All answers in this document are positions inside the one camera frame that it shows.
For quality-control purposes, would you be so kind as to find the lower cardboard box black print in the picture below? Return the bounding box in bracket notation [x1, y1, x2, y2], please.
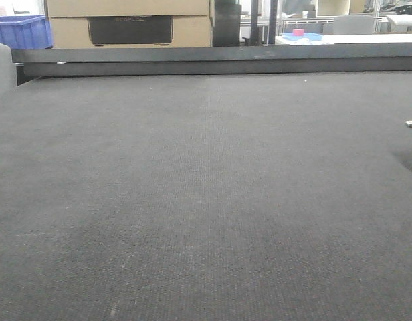
[49, 16, 213, 49]

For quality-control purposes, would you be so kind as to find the upper cardboard box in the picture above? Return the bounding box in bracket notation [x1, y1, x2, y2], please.
[45, 0, 214, 17]

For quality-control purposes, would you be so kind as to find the black cabinet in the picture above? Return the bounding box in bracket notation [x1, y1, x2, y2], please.
[213, 1, 242, 47]

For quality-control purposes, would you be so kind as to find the pink tape roll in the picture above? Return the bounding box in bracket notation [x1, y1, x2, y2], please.
[292, 29, 304, 37]

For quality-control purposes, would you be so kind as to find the blue tray on table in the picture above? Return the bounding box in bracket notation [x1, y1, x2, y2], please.
[282, 32, 322, 41]

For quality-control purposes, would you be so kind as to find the grey rounded machine cover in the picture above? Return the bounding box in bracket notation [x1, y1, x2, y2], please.
[0, 43, 17, 97]

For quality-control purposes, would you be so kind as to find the blue plastic crate background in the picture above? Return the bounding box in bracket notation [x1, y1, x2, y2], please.
[0, 15, 53, 49]

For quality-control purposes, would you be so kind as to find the black conveyor side rail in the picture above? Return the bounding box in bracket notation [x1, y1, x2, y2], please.
[11, 43, 412, 78]

